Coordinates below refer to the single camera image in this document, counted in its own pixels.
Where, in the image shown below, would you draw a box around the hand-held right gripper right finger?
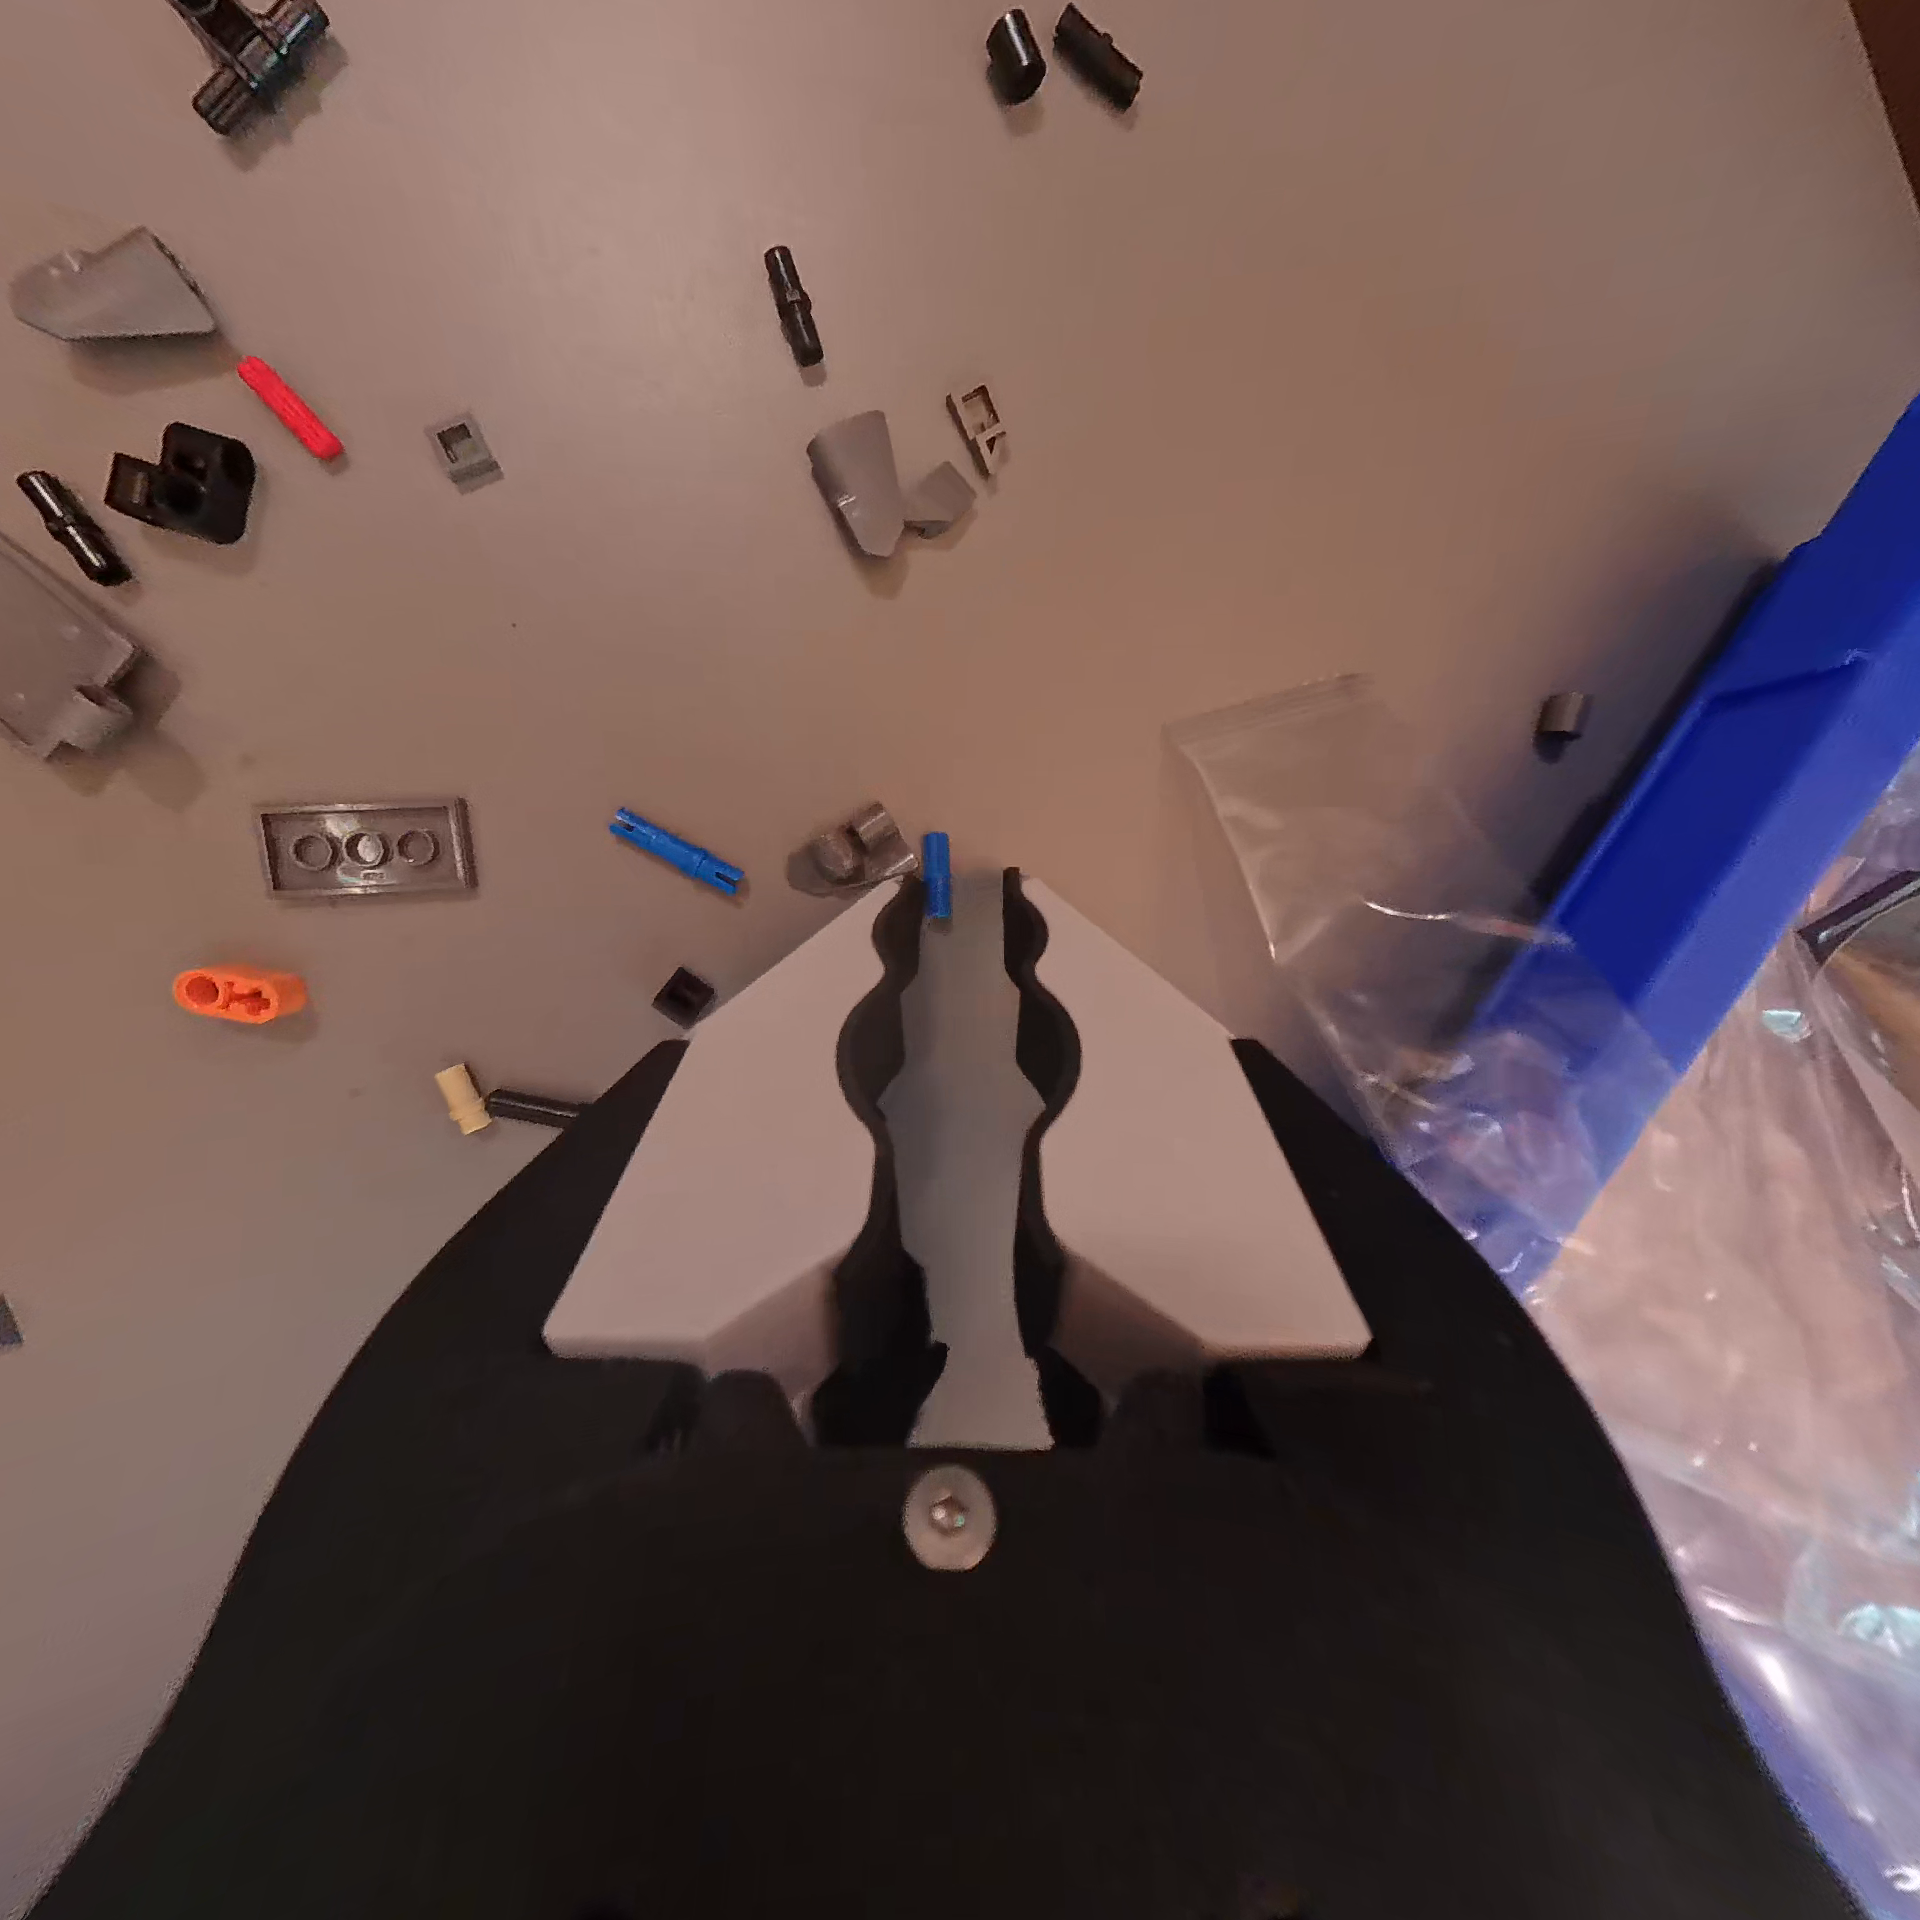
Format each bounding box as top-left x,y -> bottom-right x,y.
996,864 -> 1374,1449

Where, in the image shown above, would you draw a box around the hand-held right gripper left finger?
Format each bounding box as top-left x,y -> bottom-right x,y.
540,878 -> 951,1449

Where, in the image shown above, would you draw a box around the long blue pin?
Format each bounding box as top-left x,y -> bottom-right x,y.
607,807 -> 746,896

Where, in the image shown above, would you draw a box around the grey round stud piece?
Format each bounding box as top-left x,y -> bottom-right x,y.
786,802 -> 920,898

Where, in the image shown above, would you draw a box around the grey studded plate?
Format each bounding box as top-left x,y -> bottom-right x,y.
256,798 -> 479,903

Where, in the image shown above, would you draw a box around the orange short beam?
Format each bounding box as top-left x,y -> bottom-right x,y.
172,962 -> 308,1026

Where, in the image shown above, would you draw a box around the crumpled clear plastic bags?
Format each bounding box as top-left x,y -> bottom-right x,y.
1288,778 -> 1920,1920

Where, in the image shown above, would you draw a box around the blue plastic bin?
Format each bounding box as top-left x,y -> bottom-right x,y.
1462,392 -> 1920,1291

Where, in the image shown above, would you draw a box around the grey curved slope piece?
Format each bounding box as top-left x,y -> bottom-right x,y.
806,408 -> 910,559

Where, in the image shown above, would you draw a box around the large grey panel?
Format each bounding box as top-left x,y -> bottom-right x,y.
0,531 -> 144,758

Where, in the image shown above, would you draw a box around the black pin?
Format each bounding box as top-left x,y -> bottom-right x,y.
1054,5 -> 1144,109
15,471 -> 134,586
763,245 -> 828,368

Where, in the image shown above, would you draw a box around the black angled connector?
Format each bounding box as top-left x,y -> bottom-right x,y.
104,423 -> 256,543

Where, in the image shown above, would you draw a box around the red axle pin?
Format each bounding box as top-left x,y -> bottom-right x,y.
238,353 -> 347,458

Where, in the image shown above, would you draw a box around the grey curved wedge piece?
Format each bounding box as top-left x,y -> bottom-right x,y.
11,227 -> 216,346

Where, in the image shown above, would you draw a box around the black cross connector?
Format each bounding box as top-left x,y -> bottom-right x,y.
167,0 -> 331,137

